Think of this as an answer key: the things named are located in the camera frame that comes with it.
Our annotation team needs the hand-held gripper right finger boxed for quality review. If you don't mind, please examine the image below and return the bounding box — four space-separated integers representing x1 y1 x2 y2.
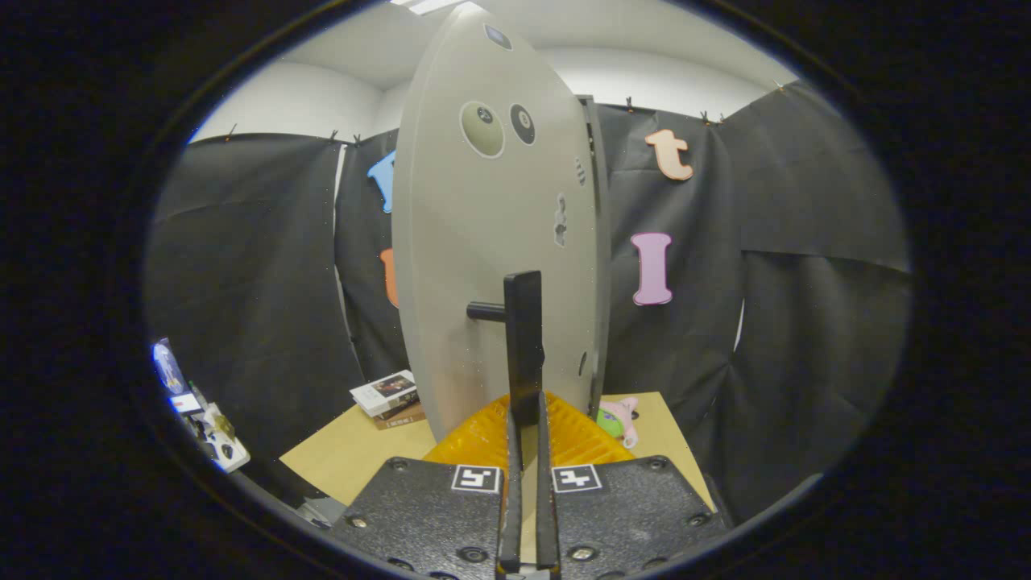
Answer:
536 392 731 578

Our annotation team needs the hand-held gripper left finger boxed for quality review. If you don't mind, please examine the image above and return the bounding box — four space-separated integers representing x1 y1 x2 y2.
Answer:
330 393 524 578

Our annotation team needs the black cabinet door handle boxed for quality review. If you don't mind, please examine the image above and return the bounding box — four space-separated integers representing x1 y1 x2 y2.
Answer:
466 271 548 428

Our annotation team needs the pink and green plush toy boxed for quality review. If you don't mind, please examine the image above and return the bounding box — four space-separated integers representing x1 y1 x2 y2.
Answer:
596 396 642 450

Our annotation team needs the brown book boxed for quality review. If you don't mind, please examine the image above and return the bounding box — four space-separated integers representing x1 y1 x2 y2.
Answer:
374 402 427 431

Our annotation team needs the white book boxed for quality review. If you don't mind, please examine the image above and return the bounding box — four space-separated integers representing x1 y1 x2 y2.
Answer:
350 370 420 418

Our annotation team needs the white tray of small items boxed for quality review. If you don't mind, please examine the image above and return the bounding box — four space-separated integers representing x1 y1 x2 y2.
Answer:
188 385 251 474

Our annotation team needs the black backdrop cloth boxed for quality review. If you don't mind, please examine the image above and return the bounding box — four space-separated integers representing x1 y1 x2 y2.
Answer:
143 79 913 524

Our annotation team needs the blue printed card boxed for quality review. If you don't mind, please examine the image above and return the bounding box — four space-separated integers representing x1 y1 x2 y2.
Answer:
151 338 203 416

